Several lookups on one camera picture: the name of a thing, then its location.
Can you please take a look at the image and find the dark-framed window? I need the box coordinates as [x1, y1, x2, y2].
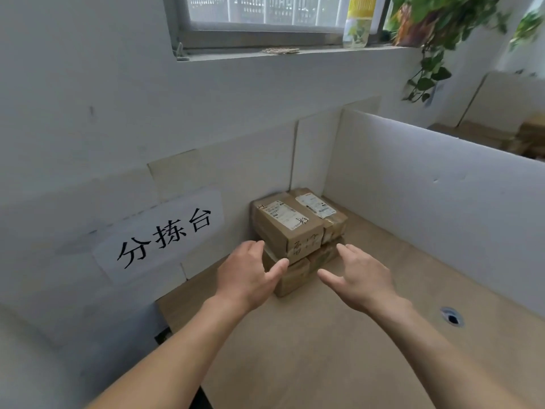
[163, 0, 422, 60]

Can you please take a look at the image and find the box with red 2-7 tag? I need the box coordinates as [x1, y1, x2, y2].
[251, 192, 324, 265]

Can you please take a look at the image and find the small grey round table fitting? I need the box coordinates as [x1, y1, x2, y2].
[441, 306, 466, 328]

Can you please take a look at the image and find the green potted trailing plant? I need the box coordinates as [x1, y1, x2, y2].
[385, 0, 510, 103]

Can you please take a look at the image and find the small green hanging plant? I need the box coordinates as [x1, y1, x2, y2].
[509, 6, 545, 52]

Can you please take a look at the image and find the yellow bottle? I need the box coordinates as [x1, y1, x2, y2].
[342, 0, 379, 49]

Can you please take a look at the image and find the person's right forearm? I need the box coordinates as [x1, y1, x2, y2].
[370, 300, 533, 409]

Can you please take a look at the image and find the person's left forearm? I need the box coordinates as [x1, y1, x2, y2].
[87, 298, 248, 409]

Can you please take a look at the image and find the person's right hand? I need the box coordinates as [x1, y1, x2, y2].
[317, 243, 414, 316]

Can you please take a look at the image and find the white paper wall notice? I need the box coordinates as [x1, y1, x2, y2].
[425, 82, 446, 108]

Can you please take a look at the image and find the person's left hand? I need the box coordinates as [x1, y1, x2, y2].
[212, 240, 290, 314]

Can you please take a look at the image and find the heap of brown cartons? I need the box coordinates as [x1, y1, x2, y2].
[427, 114, 545, 160]

